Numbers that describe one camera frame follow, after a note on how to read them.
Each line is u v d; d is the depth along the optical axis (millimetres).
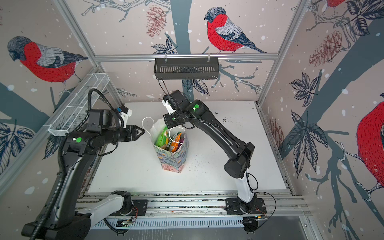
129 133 570
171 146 767
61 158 399
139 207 732
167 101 552
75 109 762
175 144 715
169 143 833
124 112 591
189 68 1039
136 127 608
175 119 596
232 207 729
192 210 732
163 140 772
